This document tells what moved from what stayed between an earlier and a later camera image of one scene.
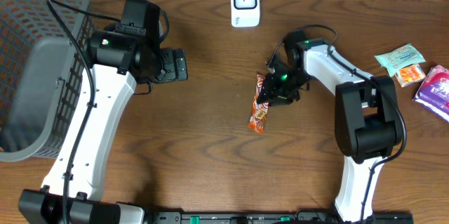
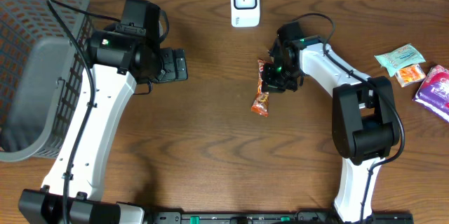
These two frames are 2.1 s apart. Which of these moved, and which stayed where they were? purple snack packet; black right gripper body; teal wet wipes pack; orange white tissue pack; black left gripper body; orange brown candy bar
Moved: orange brown candy bar; black right gripper body
Stayed: purple snack packet; teal wet wipes pack; black left gripper body; orange white tissue pack
